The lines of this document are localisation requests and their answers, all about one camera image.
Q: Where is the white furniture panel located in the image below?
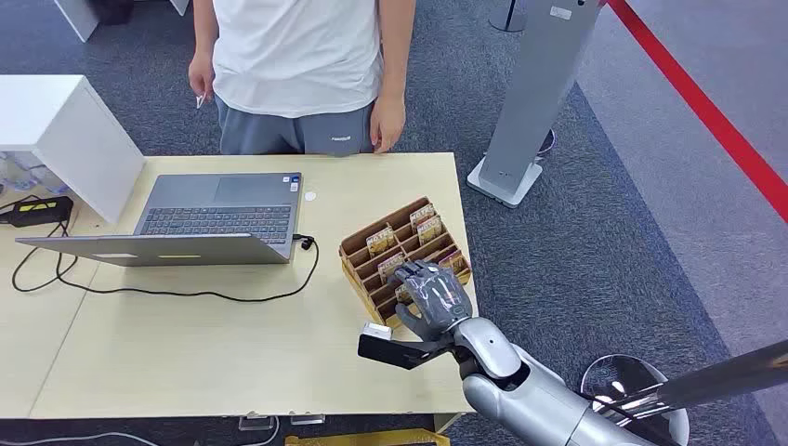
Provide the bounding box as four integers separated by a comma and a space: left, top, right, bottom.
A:
54, 0, 190, 43

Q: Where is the person's right hand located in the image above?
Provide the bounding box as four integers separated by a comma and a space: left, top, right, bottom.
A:
188, 52, 216, 103

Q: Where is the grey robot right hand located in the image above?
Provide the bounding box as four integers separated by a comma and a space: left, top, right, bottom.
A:
391, 260, 474, 342

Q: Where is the grey laptop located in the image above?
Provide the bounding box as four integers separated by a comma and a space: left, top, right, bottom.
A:
15, 172, 304, 268

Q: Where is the black power adapter yellow label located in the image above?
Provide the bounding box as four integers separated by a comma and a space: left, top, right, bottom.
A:
0, 196, 74, 229

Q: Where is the white cable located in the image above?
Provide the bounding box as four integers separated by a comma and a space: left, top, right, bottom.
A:
0, 417, 282, 446

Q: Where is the yellow floor tape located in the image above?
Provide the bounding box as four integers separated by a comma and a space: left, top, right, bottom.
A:
283, 428, 452, 446

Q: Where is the white cabinet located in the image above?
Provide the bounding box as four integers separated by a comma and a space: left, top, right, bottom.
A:
0, 74, 147, 225

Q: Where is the person's left hand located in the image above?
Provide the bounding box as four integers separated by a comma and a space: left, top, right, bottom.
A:
370, 92, 407, 154

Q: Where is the chrome stanchion post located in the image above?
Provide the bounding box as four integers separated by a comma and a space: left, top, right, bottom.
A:
579, 339, 788, 446

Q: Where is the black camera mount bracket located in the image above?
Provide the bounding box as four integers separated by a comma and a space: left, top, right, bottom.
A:
357, 334, 458, 372

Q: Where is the grey kiosk stand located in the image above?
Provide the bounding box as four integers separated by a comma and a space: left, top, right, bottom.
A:
466, 0, 608, 209

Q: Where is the black power cable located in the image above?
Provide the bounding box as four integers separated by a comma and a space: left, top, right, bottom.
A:
10, 218, 321, 304

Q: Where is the brown card organizer tray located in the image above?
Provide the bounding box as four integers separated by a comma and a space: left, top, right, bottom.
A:
338, 196, 473, 329

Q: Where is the round stanchion base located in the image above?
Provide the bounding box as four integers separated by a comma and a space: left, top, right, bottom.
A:
489, 0, 532, 33

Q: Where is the person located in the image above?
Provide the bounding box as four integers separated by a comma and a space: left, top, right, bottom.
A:
187, 0, 416, 156

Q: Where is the red floor tape line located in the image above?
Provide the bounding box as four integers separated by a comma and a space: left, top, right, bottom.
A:
606, 0, 788, 224

